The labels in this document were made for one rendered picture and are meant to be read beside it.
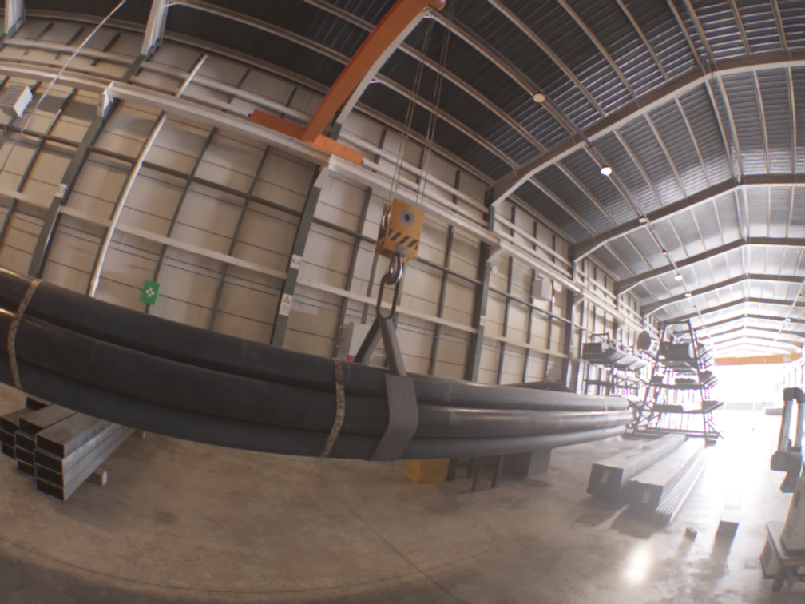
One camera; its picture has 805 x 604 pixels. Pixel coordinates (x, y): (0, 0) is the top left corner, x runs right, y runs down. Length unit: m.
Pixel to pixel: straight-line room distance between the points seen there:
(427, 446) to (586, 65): 9.67
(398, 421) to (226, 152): 8.03
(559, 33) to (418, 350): 9.33
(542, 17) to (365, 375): 8.77
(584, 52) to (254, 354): 9.66
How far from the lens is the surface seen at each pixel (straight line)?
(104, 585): 2.17
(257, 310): 7.75
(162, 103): 8.62
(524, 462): 5.89
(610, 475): 5.04
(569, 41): 9.63
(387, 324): 1.68
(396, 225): 1.79
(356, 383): 1.39
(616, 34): 9.93
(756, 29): 11.19
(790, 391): 3.72
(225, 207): 8.18
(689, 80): 11.05
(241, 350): 1.27
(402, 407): 1.44
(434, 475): 4.74
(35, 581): 2.19
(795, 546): 3.26
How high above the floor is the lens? 1.44
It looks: 12 degrees up
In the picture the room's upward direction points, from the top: 9 degrees clockwise
